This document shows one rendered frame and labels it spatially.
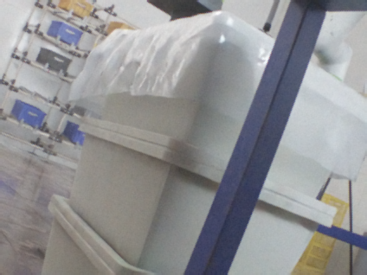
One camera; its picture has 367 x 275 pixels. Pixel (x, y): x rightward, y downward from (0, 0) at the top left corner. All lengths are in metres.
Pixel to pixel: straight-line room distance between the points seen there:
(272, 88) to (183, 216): 0.32
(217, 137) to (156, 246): 0.21
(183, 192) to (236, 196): 0.24
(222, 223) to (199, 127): 0.28
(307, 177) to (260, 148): 0.39
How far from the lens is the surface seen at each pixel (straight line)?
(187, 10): 1.66
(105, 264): 0.91
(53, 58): 5.74
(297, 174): 1.01
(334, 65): 2.13
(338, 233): 1.31
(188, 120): 0.89
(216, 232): 0.65
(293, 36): 0.68
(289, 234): 1.02
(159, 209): 0.87
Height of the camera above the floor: 0.40
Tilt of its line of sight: 4 degrees up
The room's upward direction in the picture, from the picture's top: 22 degrees clockwise
